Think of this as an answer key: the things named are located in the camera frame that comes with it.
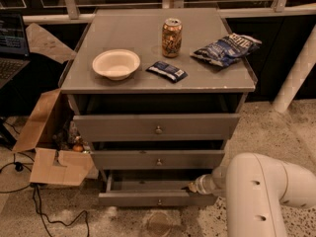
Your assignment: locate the grey bottom drawer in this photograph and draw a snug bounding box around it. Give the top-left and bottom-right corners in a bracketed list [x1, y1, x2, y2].
[99, 170, 217, 207]

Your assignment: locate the grey drawer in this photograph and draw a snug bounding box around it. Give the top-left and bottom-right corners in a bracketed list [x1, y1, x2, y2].
[91, 150, 224, 170]
[99, 170, 217, 207]
[73, 114, 239, 142]

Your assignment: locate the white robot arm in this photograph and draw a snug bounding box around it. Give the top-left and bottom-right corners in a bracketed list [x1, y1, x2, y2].
[188, 153, 316, 237]

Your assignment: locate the grey top drawer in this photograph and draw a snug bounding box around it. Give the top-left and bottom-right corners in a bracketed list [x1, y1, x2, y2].
[73, 114, 239, 142]

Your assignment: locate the grey middle drawer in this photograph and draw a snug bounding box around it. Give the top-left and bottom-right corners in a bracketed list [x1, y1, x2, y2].
[91, 150, 224, 170]

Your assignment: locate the grey drawer cabinet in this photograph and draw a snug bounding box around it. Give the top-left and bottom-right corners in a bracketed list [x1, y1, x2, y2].
[57, 7, 259, 196]

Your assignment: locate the open cardboard box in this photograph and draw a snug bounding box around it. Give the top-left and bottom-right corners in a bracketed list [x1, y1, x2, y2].
[11, 22, 95, 188]

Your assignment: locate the small dark blue packet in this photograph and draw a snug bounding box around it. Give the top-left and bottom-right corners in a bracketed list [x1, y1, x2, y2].
[146, 61, 188, 83]

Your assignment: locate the small orange figurine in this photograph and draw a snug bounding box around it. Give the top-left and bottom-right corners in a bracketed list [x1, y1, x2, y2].
[72, 136, 84, 152]

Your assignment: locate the blue chip bag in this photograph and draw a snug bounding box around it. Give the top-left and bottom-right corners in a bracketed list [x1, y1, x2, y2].
[191, 33, 262, 68]

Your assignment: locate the white paper bowl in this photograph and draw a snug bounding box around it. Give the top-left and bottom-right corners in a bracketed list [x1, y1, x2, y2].
[92, 49, 140, 81]

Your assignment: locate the white metal railing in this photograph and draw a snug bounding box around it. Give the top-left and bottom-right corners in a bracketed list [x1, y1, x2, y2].
[0, 0, 316, 114]

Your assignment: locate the gold soda can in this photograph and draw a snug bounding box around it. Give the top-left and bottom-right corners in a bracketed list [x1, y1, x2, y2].
[162, 18, 183, 57]

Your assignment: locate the black laptop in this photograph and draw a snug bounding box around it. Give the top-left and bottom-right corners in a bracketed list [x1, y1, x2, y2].
[0, 12, 30, 89]

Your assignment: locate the black cable on floor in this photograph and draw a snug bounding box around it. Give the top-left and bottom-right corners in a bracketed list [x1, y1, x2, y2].
[0, 120, 91, 237]

